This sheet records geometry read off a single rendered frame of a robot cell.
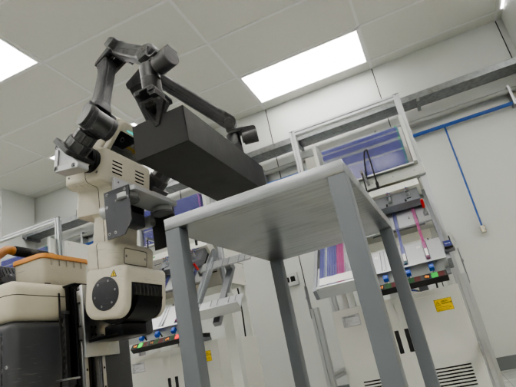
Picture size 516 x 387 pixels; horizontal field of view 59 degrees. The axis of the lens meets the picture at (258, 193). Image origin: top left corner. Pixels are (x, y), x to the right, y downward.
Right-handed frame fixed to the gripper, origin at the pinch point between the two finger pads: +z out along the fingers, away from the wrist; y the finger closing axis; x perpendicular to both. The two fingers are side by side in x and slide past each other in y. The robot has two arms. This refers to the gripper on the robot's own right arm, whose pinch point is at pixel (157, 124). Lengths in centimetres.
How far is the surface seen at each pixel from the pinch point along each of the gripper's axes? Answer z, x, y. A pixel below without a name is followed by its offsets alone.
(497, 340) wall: 87, -81, 336
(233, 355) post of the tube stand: 58, 60, 143
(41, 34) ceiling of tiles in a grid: -194, 153, 112
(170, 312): 25, 98, 147
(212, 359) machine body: 56, 87, 169
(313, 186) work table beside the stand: 35, -39, -5
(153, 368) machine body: 53, 130, 168
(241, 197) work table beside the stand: 32.5, -22.7, -7.2
